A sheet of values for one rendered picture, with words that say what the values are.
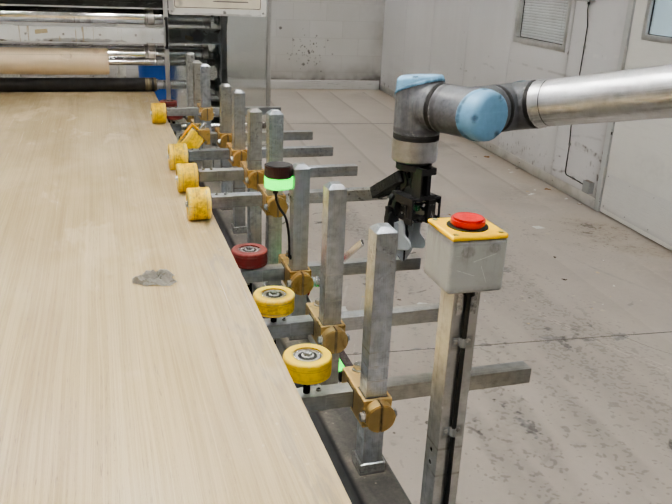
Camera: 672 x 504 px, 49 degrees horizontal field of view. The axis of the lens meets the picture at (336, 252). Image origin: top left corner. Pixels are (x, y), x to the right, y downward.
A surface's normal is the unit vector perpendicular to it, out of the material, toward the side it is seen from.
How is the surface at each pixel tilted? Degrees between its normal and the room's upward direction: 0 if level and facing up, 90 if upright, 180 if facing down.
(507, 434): 0
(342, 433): 0
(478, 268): 90
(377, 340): 90
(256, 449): 0
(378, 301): 90
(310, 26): 90
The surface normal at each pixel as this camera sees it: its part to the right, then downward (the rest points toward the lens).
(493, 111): 0.60, 0.29
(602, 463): 0.04, -0.94
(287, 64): 0.22, 0.35
